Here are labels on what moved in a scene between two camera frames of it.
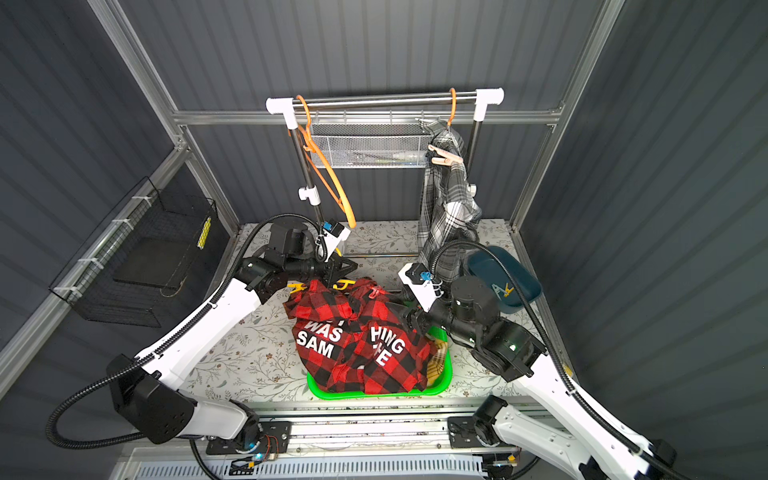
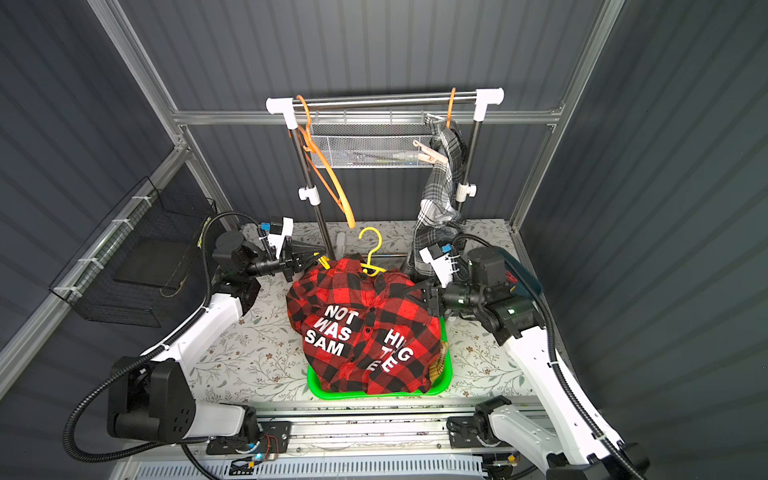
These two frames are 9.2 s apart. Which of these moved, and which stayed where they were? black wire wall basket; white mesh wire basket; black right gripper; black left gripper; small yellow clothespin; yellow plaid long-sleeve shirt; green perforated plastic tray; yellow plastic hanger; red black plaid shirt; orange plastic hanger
Moved: black right gripper; black left gripper; small yellow clothespin; yellow plastic hanger
Stayed: red black plaid shirt; white mesh wire basket; yellow plaid long-sleeve shirt; black wire wall basket; orange plastic hanger; green perforated plastic tray
